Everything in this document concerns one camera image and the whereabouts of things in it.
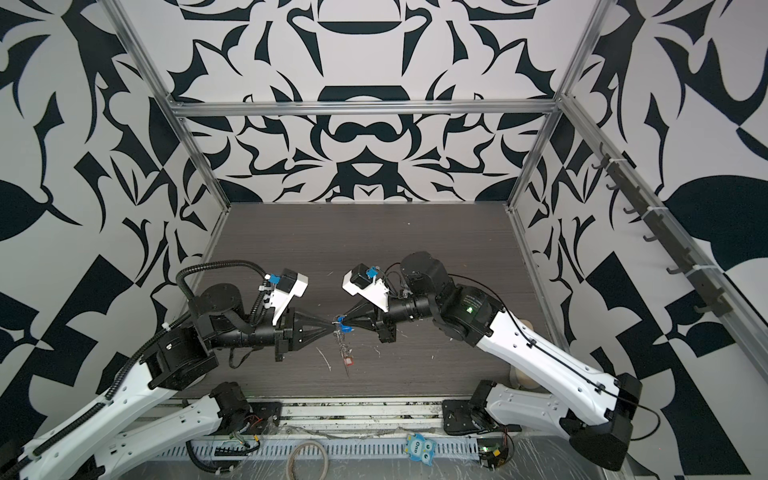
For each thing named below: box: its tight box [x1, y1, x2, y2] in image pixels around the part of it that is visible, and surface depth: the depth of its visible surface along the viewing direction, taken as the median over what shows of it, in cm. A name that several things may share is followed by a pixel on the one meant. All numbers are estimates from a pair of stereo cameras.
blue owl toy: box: [404, 433, 437, 467], surface depth 71 cm
